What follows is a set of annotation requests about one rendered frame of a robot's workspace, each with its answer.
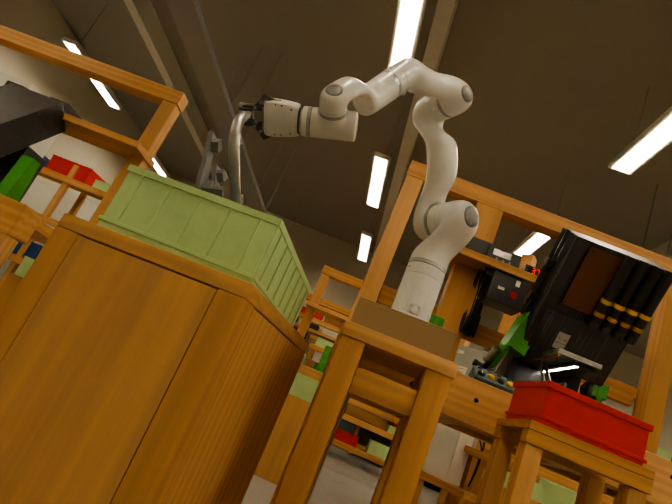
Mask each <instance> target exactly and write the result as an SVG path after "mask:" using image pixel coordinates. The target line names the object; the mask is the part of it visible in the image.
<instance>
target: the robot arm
mask: <svg viewBox="0 0 672 504"><path fill-rule="evenodd" d="M406 91H408V92H410V93H414V94H418V95H423V96H425V97H424V98H422V99H420V100H419V101H418V102H417V103H416V105H415V106H414V109H413V113H412V119H413V123H414V126H415V128H416V129H417V130H418V132H419V133H420V134H421V135H422V137H423V139H424V141H425V144H426V151H427V173H426V179H425V183H424V187H423V190H422V193H421V195H420V198H419V201H418V203H417V206H416V209H415V213H414V217H413V228H414V231H415V233H416V235H417V236H418V237H419V238H420V239H422V240H424V241H423V242H421V243H420V244H419V245H418V246H417V247H416V248H415V249H414V251H413V252H412V255H411V257H410V259H409V262H408V265H407V267H406V270H405V273H404V275H403V278H402V281H401V283H400V286H399V289H398V291H397V294H396V297H395V299H394V302H393V305H392V307H391V308H392V309H395V310H397V311H400V312H403V313H405V314H408V315H410V316H413V317H416V318H418V319H421V320H423V321H426V322H429V320H430V318H431V315H432V312H433V309H434V306H435V303H436V300H437V297H438V294H439V291H440V289H441V286H442V283H443V280H444V277H445V274H446V271H447V268H448V265H449V263H450V262H451V260H452V259H453V258H454V257H455V256H456V255H457V254H458V253H459V252H460V251H461V250H462V249H463V248H464V247H465V246H466V245H467V244H468V243H469V242H470V240H471V239H472V238H473V236H474V235H475V233H476V231H477V228H478V225H479V214H478V211H477V209H476V208H475V206H474V205H473V204H471V203H470V202H468V201H464V200H455V201H450V202H445V200H446V197H447V194H448V192H449V191H450V189H451V187H452V186H453V184H454V182H455V179H456V175H457V169H458V148H457V144H456V141H455V140H454V139H453V138H452V137H451V136H450V135H448V134H447V133H446V132H445V131H444V130H443V123H444V121H445V120H447V119H450V118H452V117H454V116H457V115H459V114H461V113H463V112H465V111H466V110H467V109H468V108H469V107H470V106H471V104H472V101H473V93H472V90H471V88H470V86H469V85H468V84H467V83H466V82H464V81H463V80H461V79H460V78H457V77H455V76H451V75H447V74H442V73H438V72H435V71H433V70H431V69H429V68H428V67H426V66H425V65H424V64H422V63H421V62H419V61H418V60H416V59H414V58H404V59H402V60H400V61H398V62H396V63H395V64H393V65H392V66H390V67H389V68H387V69H386V70H384V71H383V72H381V73H380V74H378V75H377V76H375V77H374V78H372V79H371V80H369V81H368V82H367V83H363V82H362V81H360V80H358V79H356V78H353V77H342V78H340V79H338V80H336V81H334V82H332V83H331V84H329V85H328V86H326V87H325V88H324V89H323V90H322V92H321V94H320V99H319V107H311V106H304V107H303V108H302V107H301V104H299V103H296V102H292V101H288V100H283V99H278V98H273V97H271V96H270V95H268V94H267V93H264V94H263V95H262V97H261V99H260V100H259V101H258V102H257V103H256V104H255V105H253V104H242V105H241V106H240V107H239V110H242V111H251V112H252V111H253V110H257V111H262V112H264V122H260V121H255V120H254V119H248V120H247V121H246V122H245V123H244V125H245V126H253V128H255V129H256V130H257V131H258V132H259V133H260V135H261V137H262V139H263V140H265V139H268V138H270V137H296V136H298V135H299V134H300V133H301V136H304V137H314V138H322V139H331V140H340V141H349V142H354V141H355V139H356V136H357V129H358V113H359V114H360V115H363V116H368V115H372V114H374V113H376V112H377V111H379V110H380V109H382V108H383V107H384V106H386V105H387V104H389V103H390V102H392V101H393V100H395V99H396V98H397V97H399V96H400V95H402V94H403V93H404V92H406ZM265 100H267V101H266V102H265V104H264V105H262V104H263V103H264V101H265ZM351 100H352V101H353V104H354V107H355V109H356V111H357V112H356V111H348V110H347V105H348V103H349V102H350V101H351ZM263 128H264V129H263Z"/></svg>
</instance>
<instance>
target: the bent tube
mask: <svg viewBox="0 0 672 504"><path fill-rule="evenodd" d="M248 119H254V110H253V111H252V112H251V111H242V110H240V112H239V113H238V114H237V115H236V116H235V118H234V120H233V122H232V125H231V129H230V134H229V143H228V161H229V181H230V201H233V202H236V203H239V204H241V185H240V156H239V149H240V138H241V132H242V128H243V125H244V123H245V122H246V121H247V120H248Z"/></svg>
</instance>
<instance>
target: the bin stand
mask: <svg viewBox="0 0 672 504"><path fill-rule="evenodd" d="M493 437H495V438H494V441H493V444H492V448H491V451H490V455H489V458H488V461H487V465H486V468H485V472H484V475H483V478H482V482H481V485H480V489H479V492H478V495H477V499H476V502H475V504H499V500H500V496H501V493H502V489H503V486H504V482H505V479H506V475H507V472H508V468H509V464H510V461H511V457H512V454H513V450H514V447H515V446H516V447H518V448H517V451H516V455H515V458H514V462H513V466H512V469H511V473H510V476H509V480H508V484H507V487H506V491H505V494H504V498H503V501H502V504H529V503H530V499H531V496H532V492H533V488H534V484H535V481H536V477H537V473H538V469H539V465H540V462H541V458H544V459H547V460H549V461H551V462H554V463H556V464H558V465H561V466H563V467H565V468H568V469H570V470H572V471H575V472H577V473H580V474H582V475H581V479H580V483H579V487H578V492H577V496H576V500H575V504H601V500H602V495H603V491H604V486H605V483H604V482H605V477H606V478H608V479H611V480H613V481H615V482H618V483H620V484H619V487H618V491H617V496H616V501H615V504H646V500H647V494H649V495H651V493H652V488H653V483H654V482H653V481H654V478H655V472H654V471H652V470H650V469H648V468H645V467H643V466H640V465H638V464H636V463H633V462H631V461H629V460H626V459H624V458H621V457H619V456H617V455H614V454H612V453H610V452H607V451H605V450H602V449H600V448H598V447H595V446H593V445H591V444H588V443H586V442H583V441H581V440H579V439H576V438H574V437H572V436H569V435H567V434H564V433H562V432H560V431H557V430H555V429H553V428H550V427H548V426H545V425H543V424H541V423H538V422H536V421H534V420H527V419H509V418H498V419H497V423H496V426H495V430H494V433H493ZM621 484H622V485H621Z"/></svg>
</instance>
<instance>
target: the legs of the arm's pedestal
mask: <svg viewBox="0 0 672 504"><path fill-rule="evenodd" d="M365 346H366V344H365V343H363V342H361V341H358V340H356V339H353V338H351V337H348V336H346V335H343V334H342V335H341V337H340V340H339V342H338V345H337V347H336V350H335V352H334V355H333V357H332V359H331V362H330V364H329V367H328V369H327V372H326V374H325V377H324V379H323V381H322V384H321V386H320V389H319V391H318V394H317V396H316V399H315V401H314V403H313V406H312V408H311V411H310V413H309V416H308V418H307V420H306V423H305V425H304V428H303V430H302V433H301V435H300V438H299V440H298V442H297V445H296V447H295V450H294V452H293V455H292V457H291V460H290V462H289V464H288V467H287V469H286V472H285V474H284V477H283V479H282V481H281V484H280V486H279V489H278V491H277V494H276V496H275V499H274V501H273V503H272V504H308V502H309V500H310V497H311V495H312V492H313V489H314V487H315V484H316V482H317V479H318V477H319V474H320V471H321V469H322V466H323V464H324V461H325V459H326V456H327V453H328V451H329V448H330V446H331V443H332V441H333V438H334V436H335V433H336V430H337V428H338V425H339V423H340V420H341V418H342V415H343V412H344V410H345V407H346V405H347V402H348V400H349V397H351V398H353V399H355V400H358V401H360V402H362V403H365V404H367V405H369V406H372V407H374V408H377V409H379V410H381V411H384V412H386V413H388V414H391V415H393V416H395V417H398V418H400V420H399V423H398V426H397V429H396V431H395V434H394V437H393V440H392V443H391V445H390V448H389V451H388V454H387V457H386V460H385V462H384V465H383V468H382V471H381V474H380V477H379V479H378V482H377V485H376V488H375V491H374V493H373V496H372V499H371V502H370V504H411V502H412V499H413V496H414V493H415V490H416V486H417V483H418V480H419V477H420V474H421V471H422V468H423V465H424V462H425V459H426V456H427V453H428V450H429V447H430V444H431V441H432V438H433V435H434V432H435V429H436V426H437V423H438V420H439V417H440V414H441V411H442V408H443V405H444V402H445V399H446V396H447V393H448V390H449V387H450V384H451V381H452V379H451V378H449V377H447V376H444V375H442V374H439V373H437V372H434V371H432V370H430V369H426V370H425V371H424V372H423V374H422V377H421V378H418V377H416V378H415V379H414V381H413V383H412V386H411V388H409V387H406V386H404V385H402V384H399V383H397V382H394V381H392V380H390V379H387V378H385V377H382V376H380V375H378V374H375V373H373V372H370V371H368V370H366V369H363V368H361V366H362V364H363V361H364V355H363V353H364V350H365Z"/></svg>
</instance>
